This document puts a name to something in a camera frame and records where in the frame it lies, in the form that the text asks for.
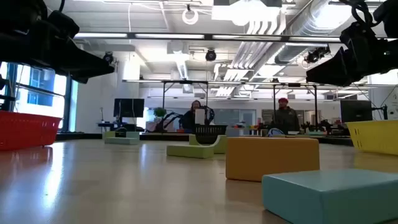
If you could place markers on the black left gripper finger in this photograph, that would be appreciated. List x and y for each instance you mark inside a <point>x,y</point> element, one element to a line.
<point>77,59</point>
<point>81,79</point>

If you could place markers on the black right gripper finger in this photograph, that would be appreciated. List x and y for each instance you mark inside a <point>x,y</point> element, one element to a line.
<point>335,71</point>

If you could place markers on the long teal block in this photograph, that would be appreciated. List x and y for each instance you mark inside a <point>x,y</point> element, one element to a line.
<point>121,141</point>

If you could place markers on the orange rectangular block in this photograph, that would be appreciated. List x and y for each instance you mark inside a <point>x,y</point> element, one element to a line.
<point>270,158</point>

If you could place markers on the teal rectangular block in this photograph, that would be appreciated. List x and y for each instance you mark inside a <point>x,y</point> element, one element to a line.
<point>329,196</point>

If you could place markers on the green rectangular block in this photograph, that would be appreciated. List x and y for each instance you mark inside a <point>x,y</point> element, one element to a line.
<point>189,152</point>

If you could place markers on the green arch block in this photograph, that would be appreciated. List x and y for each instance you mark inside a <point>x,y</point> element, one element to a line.
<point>221,144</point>

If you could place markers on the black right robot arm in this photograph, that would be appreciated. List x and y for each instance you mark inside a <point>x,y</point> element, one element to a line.
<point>388,15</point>

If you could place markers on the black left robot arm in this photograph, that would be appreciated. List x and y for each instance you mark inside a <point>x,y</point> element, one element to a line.
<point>18,12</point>

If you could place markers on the black background robot arm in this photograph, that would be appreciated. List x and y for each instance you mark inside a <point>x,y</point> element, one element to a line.
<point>211,113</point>
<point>164,123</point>

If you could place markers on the black ceiling spotlight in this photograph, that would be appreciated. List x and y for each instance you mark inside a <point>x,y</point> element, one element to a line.
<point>317,55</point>
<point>211,55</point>
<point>108,57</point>

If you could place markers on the large window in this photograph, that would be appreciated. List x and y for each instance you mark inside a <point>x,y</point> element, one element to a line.
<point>40,93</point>

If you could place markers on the black computer monitor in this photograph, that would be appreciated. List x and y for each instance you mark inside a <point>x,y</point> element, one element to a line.
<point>128,108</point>
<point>356,110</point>

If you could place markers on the person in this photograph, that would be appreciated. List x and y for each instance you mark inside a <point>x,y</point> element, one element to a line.
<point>188,119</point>
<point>286,119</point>

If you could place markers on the red plastic basket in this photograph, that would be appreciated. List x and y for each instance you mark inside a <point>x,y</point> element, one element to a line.
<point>25,130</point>

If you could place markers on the yellow plastic basket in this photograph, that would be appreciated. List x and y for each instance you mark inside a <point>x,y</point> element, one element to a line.
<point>376,137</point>

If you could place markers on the green potted plant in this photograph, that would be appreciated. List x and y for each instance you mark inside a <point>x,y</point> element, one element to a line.
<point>160,112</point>

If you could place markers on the white and blue object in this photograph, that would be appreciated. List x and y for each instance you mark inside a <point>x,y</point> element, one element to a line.
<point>275,133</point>

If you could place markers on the black plastic basket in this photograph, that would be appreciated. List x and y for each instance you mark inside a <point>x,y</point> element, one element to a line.
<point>210,133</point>

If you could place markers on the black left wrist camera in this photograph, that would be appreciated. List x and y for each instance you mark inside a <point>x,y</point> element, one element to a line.
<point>63,25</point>

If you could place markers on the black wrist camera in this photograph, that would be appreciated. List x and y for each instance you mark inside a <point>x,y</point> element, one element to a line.
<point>354,32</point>
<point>63,25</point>

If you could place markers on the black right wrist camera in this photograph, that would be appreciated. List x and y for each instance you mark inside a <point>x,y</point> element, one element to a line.
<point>354,32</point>

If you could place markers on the black background rig frame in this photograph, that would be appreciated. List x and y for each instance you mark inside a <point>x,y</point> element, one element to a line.
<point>295,84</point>
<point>186,82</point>

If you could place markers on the silver ventilation duct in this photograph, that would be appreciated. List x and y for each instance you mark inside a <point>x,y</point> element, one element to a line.
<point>311,18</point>

